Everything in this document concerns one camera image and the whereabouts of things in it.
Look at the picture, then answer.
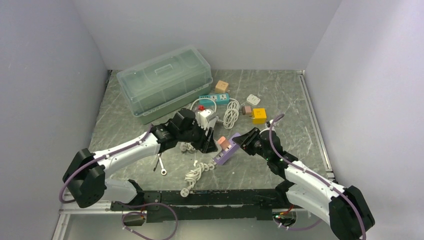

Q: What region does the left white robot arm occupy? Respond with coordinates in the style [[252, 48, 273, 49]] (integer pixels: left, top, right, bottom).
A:
[[59, 108, 219, 208]]

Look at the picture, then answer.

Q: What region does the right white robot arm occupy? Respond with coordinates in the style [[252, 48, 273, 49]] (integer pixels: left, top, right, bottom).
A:
[[233, 127, 376, 240]]

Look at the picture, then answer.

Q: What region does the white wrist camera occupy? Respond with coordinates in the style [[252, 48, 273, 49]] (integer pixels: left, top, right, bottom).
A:
[[195, 109, 217, 130], [260, 127, 272, 136]]

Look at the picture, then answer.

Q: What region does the beige cube plug adapter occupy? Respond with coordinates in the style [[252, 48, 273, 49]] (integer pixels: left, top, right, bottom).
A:
[[214, 80, 229, 94]]

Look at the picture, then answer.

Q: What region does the teal power strip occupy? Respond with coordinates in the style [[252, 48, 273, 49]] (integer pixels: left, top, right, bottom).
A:
[[198, 93, 231, 107]]

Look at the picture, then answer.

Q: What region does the aluminium frame rail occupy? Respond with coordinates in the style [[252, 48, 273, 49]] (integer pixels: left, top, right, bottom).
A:
[[51, 71, 364, 240]]

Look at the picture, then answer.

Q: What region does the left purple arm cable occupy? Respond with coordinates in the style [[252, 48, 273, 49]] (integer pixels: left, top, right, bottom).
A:
[[58, 124, 179, 240]]

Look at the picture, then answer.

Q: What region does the yellow black screwdriver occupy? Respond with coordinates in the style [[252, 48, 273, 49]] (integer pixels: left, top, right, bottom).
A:
[[153, 153, 163, 172]]

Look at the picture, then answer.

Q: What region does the small pink plug adapter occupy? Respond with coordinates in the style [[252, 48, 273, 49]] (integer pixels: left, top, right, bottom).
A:
[[241, 106, 253, 116]]

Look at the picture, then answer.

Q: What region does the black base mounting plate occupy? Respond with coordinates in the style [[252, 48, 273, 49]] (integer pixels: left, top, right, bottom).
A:
[[110, 188, 291, 223]]

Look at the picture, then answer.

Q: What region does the white power cable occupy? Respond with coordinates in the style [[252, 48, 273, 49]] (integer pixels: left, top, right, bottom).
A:
[[222, 98, 241, 130]]

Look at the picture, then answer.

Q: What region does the silver combination wrench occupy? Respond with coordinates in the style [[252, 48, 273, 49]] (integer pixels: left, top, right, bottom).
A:
[[158, 154, 168, 176]]

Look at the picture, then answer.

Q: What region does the clear plastic storage box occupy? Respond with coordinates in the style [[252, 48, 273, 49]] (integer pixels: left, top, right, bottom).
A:
[[116, 45, 213, 125]]

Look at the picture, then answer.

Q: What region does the purple power strip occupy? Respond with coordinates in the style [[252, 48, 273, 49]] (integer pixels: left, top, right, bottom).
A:
[[212, 132, 241, 166]]

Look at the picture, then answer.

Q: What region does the yellow cube socket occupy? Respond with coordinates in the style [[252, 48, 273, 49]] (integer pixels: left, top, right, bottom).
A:
[[251, 108, 267, 125]]

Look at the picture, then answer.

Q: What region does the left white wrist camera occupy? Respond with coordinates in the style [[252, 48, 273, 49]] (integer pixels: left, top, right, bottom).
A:
[[195, 109, 217, 130]]

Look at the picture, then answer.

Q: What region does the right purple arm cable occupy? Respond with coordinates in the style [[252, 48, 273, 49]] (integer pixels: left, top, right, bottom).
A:
[[268, 113, 367, 240]]

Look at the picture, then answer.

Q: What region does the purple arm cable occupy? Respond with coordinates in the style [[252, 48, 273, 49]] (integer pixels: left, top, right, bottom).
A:
[[58, 124, 179, 240], [268, 113, 367, 240]]

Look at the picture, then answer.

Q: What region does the white purple strip cable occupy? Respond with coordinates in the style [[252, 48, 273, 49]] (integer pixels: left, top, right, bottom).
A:
[[180, 161, 216, 198]]

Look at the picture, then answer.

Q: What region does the white plug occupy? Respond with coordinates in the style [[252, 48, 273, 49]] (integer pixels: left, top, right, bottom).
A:
[[246, 94, 261, 106]]

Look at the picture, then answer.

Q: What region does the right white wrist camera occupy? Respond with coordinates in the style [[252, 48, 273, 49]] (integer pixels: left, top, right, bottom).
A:
[[260, 127, 272, 136]]

